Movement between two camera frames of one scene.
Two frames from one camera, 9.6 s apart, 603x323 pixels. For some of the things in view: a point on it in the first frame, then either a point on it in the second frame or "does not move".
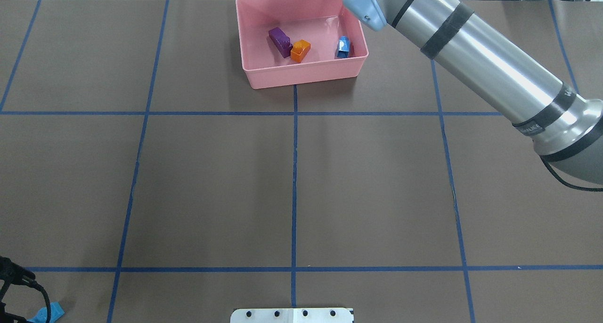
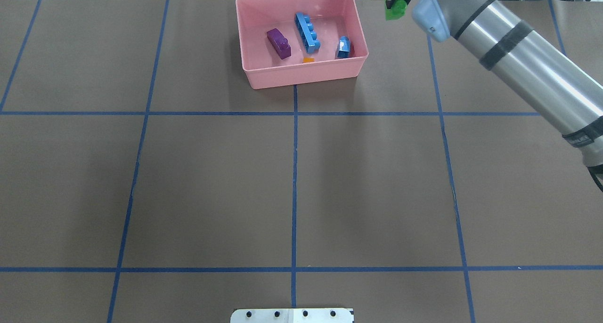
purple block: (281, 41) does not move
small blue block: (344, 47) does not move
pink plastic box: (313, 15) does not move
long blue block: (56, 311) to (307, 34)
